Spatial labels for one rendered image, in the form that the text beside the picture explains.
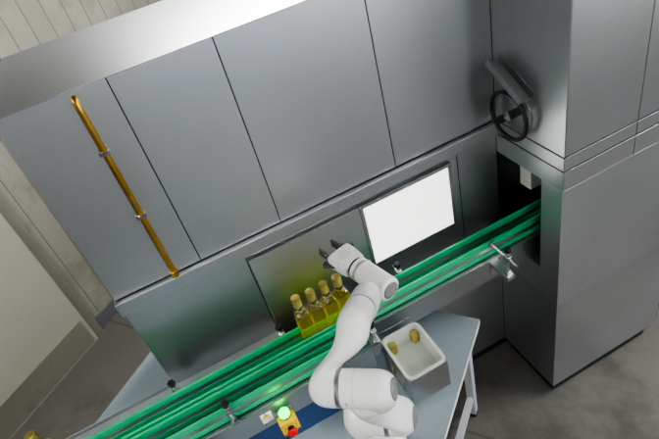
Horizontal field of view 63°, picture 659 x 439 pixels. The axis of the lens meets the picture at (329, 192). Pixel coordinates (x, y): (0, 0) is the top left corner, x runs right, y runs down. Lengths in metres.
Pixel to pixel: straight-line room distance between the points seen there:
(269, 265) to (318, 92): 0.68
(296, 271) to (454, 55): 1.02
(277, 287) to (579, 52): 1.35
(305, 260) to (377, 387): 0.83
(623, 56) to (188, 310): 1.77
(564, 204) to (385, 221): 0.69
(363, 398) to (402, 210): 0.99
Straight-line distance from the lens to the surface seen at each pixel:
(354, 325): 1.41
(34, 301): 4.02
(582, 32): 1.89
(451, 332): 2.55
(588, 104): 2.05
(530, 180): 2.54
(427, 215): 2.30
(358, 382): 1.42
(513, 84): 2.11
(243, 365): 2.24
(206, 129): 1.74
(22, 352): 4.08
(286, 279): 2.14
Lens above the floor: 2.80
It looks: 36 degrees down
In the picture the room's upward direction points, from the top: 16 degrees counter-clockwise
